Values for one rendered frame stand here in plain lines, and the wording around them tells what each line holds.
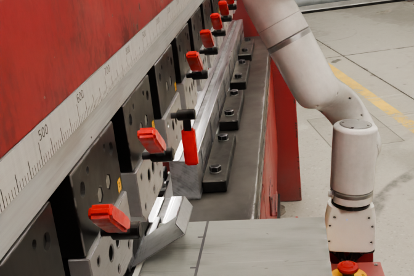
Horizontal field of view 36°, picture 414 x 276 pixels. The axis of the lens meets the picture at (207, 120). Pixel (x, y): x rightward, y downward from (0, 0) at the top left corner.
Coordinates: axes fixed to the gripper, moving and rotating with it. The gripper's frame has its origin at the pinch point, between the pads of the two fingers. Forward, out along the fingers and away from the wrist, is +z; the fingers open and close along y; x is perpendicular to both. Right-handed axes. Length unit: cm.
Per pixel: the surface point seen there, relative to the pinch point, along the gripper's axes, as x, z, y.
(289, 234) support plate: -31.3, -25.0, -13.5
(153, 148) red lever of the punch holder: -44, -44, -31
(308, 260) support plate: -38.6, -25.2, -11.2
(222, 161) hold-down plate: 21.8, -14.3, -27.0
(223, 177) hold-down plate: 12.5, -14.4, -26.0
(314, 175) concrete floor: 210, 73, 12
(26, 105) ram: -70, -57, -36
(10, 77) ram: -72, -60, -36
